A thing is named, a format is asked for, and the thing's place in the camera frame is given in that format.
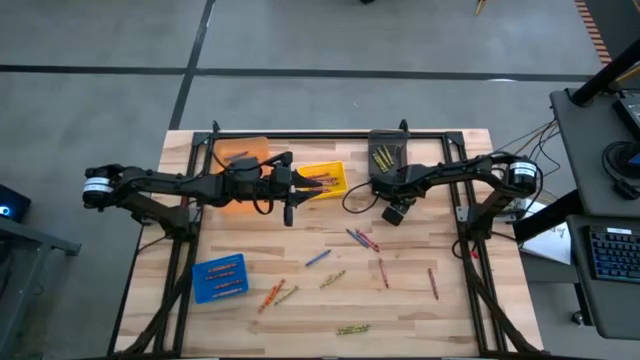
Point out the backlit keyboard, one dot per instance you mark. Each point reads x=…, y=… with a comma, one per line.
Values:
x=617, y=255

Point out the grey keyboard desk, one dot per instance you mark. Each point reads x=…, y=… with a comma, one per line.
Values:
x=615, y=310

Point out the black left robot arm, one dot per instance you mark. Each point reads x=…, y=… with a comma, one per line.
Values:
x=165, y=182

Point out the pink red crayon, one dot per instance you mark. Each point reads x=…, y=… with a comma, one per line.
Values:
x=383, y=273

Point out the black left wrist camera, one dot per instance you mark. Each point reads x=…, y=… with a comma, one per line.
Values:
x=247, y=169

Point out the black diagonal bar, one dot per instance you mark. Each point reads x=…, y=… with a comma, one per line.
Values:
x=550, y=220

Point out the yellow green crayon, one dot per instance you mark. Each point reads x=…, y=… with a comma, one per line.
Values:
x=332, y=280
x=377, y=162
x=383, y=158
x=355, y=327
x=388, y=154
x=350, y=332
x=286, y=295

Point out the black pole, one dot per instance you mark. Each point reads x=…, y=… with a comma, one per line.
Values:
x=600, y=80

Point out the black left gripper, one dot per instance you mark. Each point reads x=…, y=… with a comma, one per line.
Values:
x=280, y=185

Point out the orange translucent plastic bin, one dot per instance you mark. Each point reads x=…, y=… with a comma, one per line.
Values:
x=255, y=147

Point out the wooden stick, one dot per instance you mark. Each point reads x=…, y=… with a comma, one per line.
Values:
x=481, y=6

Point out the black box with blue light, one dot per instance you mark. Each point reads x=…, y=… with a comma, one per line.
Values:
x=17, y=200

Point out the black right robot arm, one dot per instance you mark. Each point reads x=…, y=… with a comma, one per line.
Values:
x=460, y=170

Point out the white paper sheet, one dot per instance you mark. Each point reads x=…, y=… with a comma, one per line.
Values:
x=550, y=245

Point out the grey plastic bin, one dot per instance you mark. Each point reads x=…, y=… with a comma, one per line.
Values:
x=400, y=150

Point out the black caster wheel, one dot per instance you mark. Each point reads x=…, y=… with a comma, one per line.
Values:
x=578, y=318

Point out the purple blue crayon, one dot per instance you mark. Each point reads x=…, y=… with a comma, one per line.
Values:
x=356, y=238

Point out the grey side cart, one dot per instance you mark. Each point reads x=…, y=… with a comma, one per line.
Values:
x=40, y=239

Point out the black headphones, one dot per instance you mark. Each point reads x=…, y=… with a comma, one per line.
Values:
x=625, y=190

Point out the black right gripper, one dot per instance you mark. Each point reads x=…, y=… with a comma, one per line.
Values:
x=402, y=185

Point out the yellow plastic basket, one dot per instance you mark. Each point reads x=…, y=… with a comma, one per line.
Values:
x=341, y=172

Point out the blue plastic basket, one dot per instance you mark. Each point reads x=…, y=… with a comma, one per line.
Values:
x=200, y=295

